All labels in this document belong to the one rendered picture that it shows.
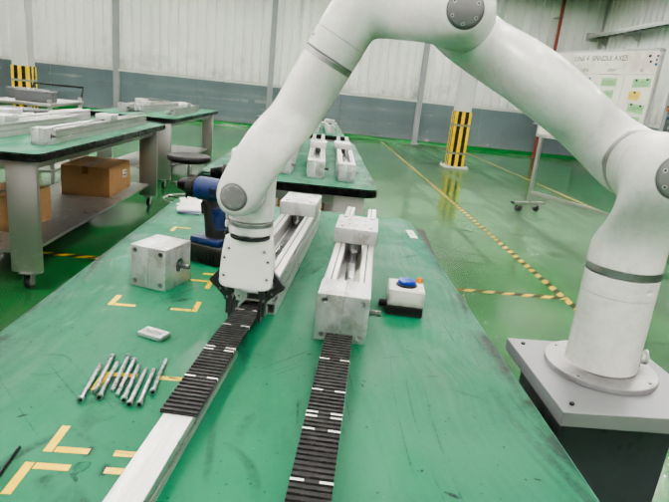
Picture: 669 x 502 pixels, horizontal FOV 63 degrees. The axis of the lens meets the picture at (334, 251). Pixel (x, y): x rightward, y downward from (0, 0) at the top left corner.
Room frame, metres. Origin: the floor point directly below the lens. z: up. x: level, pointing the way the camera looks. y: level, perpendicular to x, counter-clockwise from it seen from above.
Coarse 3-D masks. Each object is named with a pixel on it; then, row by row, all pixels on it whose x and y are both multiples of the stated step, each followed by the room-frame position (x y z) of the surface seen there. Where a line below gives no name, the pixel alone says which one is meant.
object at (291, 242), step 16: (320, 208) 1.83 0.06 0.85; (288, 224) 1.62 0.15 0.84; (304, 224) 1.53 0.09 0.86; (288, 240) 1.44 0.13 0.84; (304, 240) 1.45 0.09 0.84; (288, 256) 1.21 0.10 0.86; (304, 256) 1.48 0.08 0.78; (288, 272) 1.19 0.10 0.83; (272, 288) 1.06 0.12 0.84; (288, 288) 1.21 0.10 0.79; (240, 304) 1.07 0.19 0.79; (272, 304) 1.06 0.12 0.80
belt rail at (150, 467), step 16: (208, 400) 0.70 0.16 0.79; (176, 416) 0.63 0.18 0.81; (160, 432) 0.59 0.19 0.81; (176, 432) 0.59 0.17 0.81; (192, 432) 0.63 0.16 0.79; (144, 448) 0.56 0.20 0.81; (160, 448) 0.56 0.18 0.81; (176, 448) 0.57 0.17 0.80; (128, 464) 0.53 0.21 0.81; (144, 464) 0.53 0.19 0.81; (160, 464) 0.53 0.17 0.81; (128, 480) 0.50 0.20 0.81; (144, 480) 0.50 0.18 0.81; (160, 480) 0.53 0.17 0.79; (112, 496) 0.48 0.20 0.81; (128, 496) 0.48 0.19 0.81; (144, 496) 0.48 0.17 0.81
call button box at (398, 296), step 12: (396, 288) 1.14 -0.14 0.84; (408, 288) 1.14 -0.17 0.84; (420, 288) 1.15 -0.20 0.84; (384, 300) 1.16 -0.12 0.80; (396, 300) 1.13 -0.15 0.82; (408, 300) 1.13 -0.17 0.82; (420, 300) 1.12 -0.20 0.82; (396, 312) 1.13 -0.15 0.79; (408, 312) 1.13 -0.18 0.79; (420, 312) 1.12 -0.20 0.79
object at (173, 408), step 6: (168, 402) 0.65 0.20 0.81; (162, 408) 0.64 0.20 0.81; (168, 408) 0.64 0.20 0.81; (174, 408) 0.64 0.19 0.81; (180, 408) 0.64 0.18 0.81; (186, 408) 0.64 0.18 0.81; (192, 408) 0.64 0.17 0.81; (198, 408) 0.64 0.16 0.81; (180, 414) 0.63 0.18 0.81; (186, 414) 0.63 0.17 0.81; (192, 414) 0.63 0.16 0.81
